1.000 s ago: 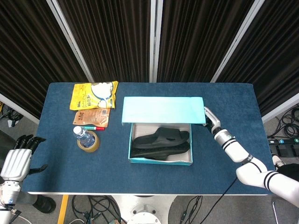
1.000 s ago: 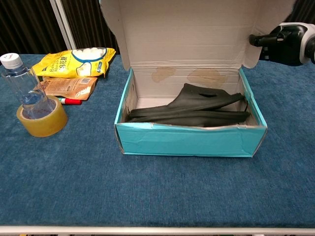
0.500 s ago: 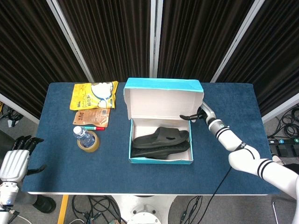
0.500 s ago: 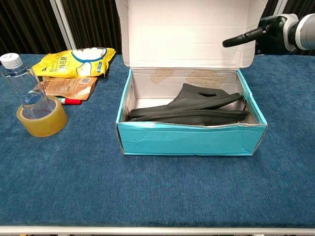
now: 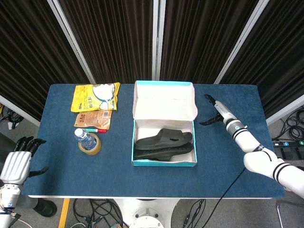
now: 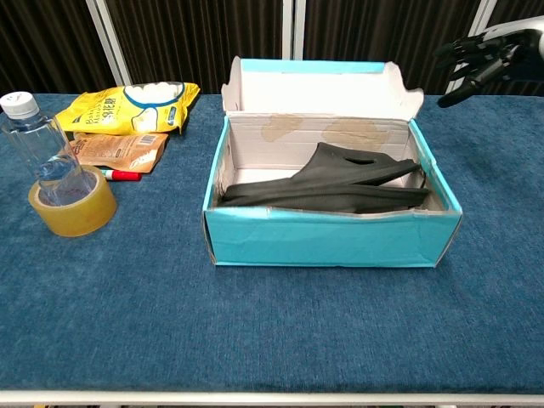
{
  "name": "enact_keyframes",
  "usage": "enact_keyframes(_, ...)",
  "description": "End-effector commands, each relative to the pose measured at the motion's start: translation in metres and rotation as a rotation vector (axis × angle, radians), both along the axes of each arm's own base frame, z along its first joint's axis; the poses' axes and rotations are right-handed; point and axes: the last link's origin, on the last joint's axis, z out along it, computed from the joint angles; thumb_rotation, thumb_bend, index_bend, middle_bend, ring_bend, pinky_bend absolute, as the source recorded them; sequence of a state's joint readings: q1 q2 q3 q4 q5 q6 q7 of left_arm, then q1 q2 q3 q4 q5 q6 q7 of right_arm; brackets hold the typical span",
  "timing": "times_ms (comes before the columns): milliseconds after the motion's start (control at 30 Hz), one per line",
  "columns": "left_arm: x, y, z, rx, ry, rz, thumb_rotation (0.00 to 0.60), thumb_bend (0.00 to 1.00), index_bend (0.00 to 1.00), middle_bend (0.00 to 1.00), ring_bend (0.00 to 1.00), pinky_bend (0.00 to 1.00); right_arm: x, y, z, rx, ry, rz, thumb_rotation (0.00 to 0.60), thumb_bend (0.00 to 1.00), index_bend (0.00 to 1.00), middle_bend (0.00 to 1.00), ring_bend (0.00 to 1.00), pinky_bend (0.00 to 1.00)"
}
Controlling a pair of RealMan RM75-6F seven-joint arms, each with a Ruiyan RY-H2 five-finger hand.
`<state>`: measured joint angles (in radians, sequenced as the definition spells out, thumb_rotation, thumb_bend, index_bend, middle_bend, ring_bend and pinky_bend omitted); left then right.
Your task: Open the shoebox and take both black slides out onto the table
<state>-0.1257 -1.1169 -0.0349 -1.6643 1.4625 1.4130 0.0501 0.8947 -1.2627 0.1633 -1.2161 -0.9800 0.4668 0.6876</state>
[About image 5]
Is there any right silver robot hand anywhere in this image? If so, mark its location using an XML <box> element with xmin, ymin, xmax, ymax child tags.
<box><xmin>198</xmin><ymin>94</ymin><xmax>238</xmax><ymax>126</ymax></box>

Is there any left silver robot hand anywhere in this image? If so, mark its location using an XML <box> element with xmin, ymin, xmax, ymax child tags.
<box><xmin>0</xmin><ymin>136</ymin><xmax>49</xmax><ymax>185</ymax></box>

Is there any light blue shoe box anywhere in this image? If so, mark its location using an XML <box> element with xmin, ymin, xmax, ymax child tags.
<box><xmin>131</xmin><ymin>80</ymin><xmax>199</xmax><ymax>167</ymax></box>

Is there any black rubber slipper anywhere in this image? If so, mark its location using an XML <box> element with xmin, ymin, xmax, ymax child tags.
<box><xmin>134</xmin><ymin>142</ymin><xmax>193</xmax><ymax>162</ymax></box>
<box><xmin>135</xmin><ymin>128</ymin><xmax>193</xmax><ymax>151</ymax></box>

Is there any yellow floor tape strip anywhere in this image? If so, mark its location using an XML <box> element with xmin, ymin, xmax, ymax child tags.
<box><xmin>58</xmin><ymin>198</ymin><xmax>71</xmax><ymax>228</ymax></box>

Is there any dark pleated partition panel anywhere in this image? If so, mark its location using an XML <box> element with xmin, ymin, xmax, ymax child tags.
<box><xmin>47</xmin><ymin>0</ymin><xmax>160</xmax><ymax>84</ymax></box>
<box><xmin>158</xmin><ymin>0</ymin><xmax>269</xmax><ymax>84</ymax></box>
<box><xmin>0</xmin><ymin>0</ymin><xmax>97</xmax><ymax>126</ymax></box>
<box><xmin>213</xmin><ymin>0</ymin><xmax>304</xmax><ymax>126</ymax></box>

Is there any clear plastic water bottle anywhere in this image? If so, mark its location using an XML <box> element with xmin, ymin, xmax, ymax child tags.
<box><xmin>74</xmin><ymin>128</ymin><xmax>97</xmax><ymax>150</ymax></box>

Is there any black power strip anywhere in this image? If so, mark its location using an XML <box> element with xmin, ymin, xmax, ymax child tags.
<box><xmin>273</xmin><ymin>140</ymin><xmax>304</xmax><ymax>147</ymax></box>

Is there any clear packing tape roll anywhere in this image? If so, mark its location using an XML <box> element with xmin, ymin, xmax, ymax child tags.
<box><xmin>78</xmin><ymin>133</ymin><xmax>102</xmax><ymax>156</ymax></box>

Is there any brown snack pouch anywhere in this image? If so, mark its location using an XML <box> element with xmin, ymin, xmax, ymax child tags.
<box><xmin>74</xmin><ymin>110</ymin><xmax>113</xmax><ymax>131</ymax></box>

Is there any dark blue tablecloth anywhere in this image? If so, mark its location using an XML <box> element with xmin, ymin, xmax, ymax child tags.
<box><xmin>22</xmin><ymin>83</ymin><xmax>285</xmax><ymax>198</ymax></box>

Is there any yellow snack bag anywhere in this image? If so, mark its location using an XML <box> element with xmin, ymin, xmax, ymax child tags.
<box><xmin>70</xmin><ymin>82</ymin><xmax>121</xmax><ymax>112</ymax></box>

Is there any black floor cable bundle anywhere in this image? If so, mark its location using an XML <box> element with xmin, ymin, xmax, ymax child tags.
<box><xmin>270</xmin><ymin>111</ymin><xmax>304</xmax><ymax>141</ymax></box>
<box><xmin>72</xmin><ymin>198</ymin><xmax>125</xmax><ymax>228</ymax></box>
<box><xmin>0</xmin><ymin>104</ymin><xmax>23</xmax><ymax>130</ymax></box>

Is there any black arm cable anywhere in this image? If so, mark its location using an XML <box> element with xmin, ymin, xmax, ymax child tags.
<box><xmin>209</xmin><ymin>166</ymin><xmax>247</xmax><ymax>228</ymax></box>

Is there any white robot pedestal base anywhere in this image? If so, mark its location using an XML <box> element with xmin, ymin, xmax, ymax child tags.
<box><xmin>111</xmin><ymin>198</ymin><xmax>181</xmax><ymax>228</ymax></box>

